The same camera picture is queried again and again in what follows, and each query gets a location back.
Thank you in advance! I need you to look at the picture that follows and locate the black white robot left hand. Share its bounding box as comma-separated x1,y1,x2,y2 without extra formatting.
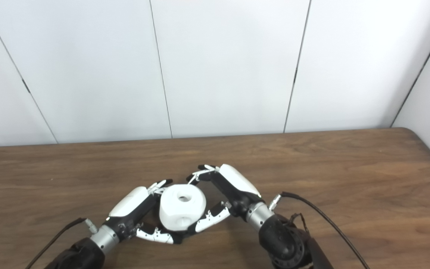
105,179,184,245

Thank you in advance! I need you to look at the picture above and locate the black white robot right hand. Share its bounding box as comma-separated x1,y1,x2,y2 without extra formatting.
186,164,266,233

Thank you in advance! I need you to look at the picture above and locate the round white plastic piece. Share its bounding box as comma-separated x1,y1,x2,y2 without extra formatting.
159,184,207,232

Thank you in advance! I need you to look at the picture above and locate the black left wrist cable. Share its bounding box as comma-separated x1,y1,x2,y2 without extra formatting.
25,217,98,269

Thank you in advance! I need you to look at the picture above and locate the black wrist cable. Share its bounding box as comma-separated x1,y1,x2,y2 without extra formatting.
269,191,371,269
25,217,98,269

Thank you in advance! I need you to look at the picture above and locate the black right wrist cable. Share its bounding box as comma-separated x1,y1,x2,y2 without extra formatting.
269,191,371,269

